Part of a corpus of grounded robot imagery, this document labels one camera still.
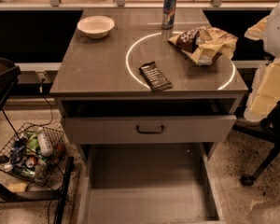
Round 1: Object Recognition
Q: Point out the black cable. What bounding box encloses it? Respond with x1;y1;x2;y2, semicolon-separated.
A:
21;77;55;133

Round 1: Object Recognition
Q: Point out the black cart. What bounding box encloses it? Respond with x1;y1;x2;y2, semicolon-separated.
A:
0;58;75;224

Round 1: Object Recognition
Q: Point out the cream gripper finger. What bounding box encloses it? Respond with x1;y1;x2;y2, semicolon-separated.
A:
245;17;268;40
244;58;280;122

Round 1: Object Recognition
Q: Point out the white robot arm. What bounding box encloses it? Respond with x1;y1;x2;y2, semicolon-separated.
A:
244;2;280;122

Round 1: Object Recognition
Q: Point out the black drawer handle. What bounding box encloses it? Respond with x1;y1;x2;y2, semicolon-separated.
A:
136;125;165;134

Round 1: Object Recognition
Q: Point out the blue energy drink can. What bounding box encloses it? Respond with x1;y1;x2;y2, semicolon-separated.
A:
161;0;177;29

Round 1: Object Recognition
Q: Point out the black wire basket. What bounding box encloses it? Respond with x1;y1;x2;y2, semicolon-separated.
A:
0;123;66;182

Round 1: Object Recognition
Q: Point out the black rxbar chocolate bar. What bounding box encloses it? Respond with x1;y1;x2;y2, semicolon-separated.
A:
139;62;173;92

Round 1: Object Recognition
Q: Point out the grey cabinet table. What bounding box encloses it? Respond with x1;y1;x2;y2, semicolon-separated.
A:
50;8;247;154

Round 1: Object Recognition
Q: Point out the open grey lower drawer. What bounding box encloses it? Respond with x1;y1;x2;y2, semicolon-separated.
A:
77;144;226;224

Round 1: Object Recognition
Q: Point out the red soda can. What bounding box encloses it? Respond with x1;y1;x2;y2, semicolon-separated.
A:
25;156;38;169

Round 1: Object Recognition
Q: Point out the green snack packet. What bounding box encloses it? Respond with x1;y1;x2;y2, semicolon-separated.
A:
25;131;40;155

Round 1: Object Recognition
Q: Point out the white paper bowl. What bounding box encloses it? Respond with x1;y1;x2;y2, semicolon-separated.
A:
77;16;115;39

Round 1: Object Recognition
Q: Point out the yellow brown chip bag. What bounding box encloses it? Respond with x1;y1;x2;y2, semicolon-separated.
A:
168;26;237;66

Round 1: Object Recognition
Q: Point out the clear plastic bottle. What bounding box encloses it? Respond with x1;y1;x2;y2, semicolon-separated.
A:
37;127;53;157

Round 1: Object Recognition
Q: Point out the blue snack packet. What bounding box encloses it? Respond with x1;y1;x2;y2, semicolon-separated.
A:
10;138;27;164

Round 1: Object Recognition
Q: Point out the black office chair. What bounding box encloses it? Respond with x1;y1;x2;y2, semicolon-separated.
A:
232;101;280;186

